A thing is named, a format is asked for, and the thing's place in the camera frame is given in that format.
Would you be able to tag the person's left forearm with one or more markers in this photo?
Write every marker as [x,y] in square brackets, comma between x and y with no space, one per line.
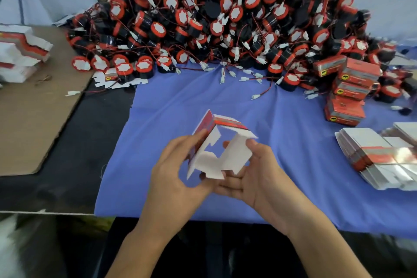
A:
[140,255]

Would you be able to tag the brown cardboard sheet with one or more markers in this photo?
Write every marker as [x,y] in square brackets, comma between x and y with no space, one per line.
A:
[32,124]

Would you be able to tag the person's right hand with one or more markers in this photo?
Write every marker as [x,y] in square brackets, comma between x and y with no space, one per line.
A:
[270,186]

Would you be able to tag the stack of paper boxes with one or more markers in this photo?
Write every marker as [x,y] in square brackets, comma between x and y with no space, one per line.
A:
[23,53]
[374,157]

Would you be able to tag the blue cloth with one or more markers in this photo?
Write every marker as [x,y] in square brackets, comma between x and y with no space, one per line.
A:
[163,118]

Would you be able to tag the pile of black red buzzers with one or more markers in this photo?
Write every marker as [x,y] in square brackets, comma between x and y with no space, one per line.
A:
[228,20]

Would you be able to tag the person's left hand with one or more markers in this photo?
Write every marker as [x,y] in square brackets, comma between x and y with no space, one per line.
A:
[173,190]

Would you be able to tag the rubber band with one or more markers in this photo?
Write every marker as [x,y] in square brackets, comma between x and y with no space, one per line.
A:
[44,80]

